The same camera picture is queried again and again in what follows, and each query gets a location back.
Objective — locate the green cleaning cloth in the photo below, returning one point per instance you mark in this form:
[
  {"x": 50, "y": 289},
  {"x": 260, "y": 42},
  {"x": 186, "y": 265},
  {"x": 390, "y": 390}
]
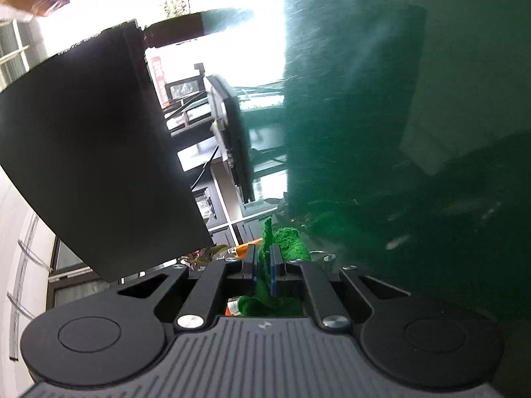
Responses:
[{"x": 264, "y": 303}]

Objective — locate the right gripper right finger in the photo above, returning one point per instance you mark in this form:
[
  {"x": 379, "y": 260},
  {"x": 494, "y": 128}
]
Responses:
[{"x": 308, "y": 280}]

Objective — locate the potted plant with red leaves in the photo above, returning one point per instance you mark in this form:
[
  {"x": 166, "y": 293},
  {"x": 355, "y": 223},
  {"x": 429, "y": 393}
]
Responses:
[{"x": 202, "y": 258}]

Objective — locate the black laptop stand tray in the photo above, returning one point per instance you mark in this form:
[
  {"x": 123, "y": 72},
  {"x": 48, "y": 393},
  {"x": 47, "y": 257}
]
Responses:
[{"x": 231, "y": 135}]

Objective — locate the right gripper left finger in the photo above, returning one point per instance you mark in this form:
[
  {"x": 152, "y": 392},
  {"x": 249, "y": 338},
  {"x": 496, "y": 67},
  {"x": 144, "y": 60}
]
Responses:
[{"x": 220, "y": 281}]

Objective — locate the black computer monitor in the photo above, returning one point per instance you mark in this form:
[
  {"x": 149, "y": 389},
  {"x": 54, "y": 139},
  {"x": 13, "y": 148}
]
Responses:
[{"x": 84, "y": 141}]

